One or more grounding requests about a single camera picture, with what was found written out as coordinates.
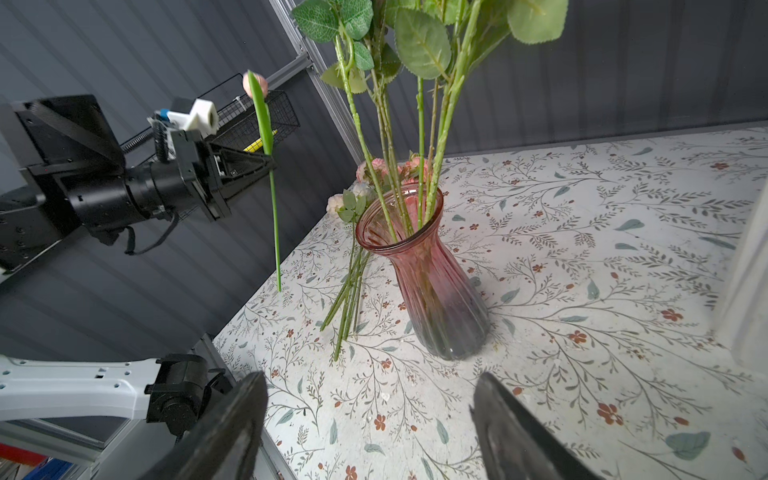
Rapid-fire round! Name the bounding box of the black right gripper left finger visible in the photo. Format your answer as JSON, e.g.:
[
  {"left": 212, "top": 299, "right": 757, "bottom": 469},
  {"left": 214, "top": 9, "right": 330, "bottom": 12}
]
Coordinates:
[{"left": 142, "top": 372, "right": 268, "bottom": 479}]

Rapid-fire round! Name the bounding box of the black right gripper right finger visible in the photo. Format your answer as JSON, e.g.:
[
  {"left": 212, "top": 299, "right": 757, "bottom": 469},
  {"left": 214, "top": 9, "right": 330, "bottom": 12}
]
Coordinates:
[{"left": 470, "top": 372, "right": 597, "bottom": 480}]

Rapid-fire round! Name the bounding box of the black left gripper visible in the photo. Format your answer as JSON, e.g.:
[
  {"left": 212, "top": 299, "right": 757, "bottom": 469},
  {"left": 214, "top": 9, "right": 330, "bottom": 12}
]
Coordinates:
[{"left": 125, "top": 128, "right": 276, "bottom": 222}]

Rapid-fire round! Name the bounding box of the pink tulip bud stem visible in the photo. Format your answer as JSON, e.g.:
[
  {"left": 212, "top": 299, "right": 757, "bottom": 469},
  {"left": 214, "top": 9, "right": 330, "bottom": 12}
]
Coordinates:
[{"left": 243, "top": 70, "right": 282, "bottom": 292}]

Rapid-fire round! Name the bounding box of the bunch of artificial flowers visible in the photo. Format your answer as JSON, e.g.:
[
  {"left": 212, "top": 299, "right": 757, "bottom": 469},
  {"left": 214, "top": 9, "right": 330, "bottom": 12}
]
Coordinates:
[{"left": 321, "top": 154, "right": 441, "bottom": 360}]

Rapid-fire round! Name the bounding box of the pink glass vase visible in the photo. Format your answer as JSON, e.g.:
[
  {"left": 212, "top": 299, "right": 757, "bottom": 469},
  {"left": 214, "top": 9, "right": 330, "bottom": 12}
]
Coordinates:
[{"left": 355, "top": 184, "right": 491, "bottom": 360}]

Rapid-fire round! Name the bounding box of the white rose stem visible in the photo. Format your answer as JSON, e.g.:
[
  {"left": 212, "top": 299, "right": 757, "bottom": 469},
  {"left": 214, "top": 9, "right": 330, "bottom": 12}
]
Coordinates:
[{"left": 394, "top": 1, "right": 452, "bottom": 229}]

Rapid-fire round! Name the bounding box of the white ribbed ceramic vase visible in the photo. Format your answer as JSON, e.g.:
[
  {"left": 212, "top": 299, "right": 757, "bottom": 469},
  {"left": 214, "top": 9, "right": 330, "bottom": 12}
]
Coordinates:
[{"left": 714, "top": 189, "right": 767, "bottom": 374}]

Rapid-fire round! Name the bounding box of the cream pink rose spray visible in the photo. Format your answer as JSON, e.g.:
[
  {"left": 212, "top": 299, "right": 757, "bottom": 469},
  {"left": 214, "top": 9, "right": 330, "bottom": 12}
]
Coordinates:
[{"left": 425, "top": 1, "right": 569, "bottom": 217}]

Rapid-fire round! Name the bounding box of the yellow marker pen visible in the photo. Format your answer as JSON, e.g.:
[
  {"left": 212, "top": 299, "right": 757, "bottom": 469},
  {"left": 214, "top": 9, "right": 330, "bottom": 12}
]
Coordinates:
[{"left": 245, "top": 138, "right": 263, "bottom": 153}]

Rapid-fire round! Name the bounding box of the floral patterned table mat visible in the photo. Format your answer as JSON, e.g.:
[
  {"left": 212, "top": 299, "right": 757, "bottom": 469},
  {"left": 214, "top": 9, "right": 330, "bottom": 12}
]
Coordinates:
[{"left": 214, "top": 127, "right": 767, "bottom": 479}]

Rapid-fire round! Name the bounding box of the black wire basket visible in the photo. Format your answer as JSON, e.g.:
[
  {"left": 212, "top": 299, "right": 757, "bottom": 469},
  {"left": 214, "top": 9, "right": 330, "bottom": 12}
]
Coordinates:
[{"left": 206, "top": 90, "right": 300, "bottom": 151}]

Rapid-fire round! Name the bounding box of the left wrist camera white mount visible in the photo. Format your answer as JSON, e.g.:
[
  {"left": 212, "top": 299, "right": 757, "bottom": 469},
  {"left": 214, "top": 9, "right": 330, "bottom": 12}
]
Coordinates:
[{"left": 148, "top": 98, "right": 220, "bottom": 163}]

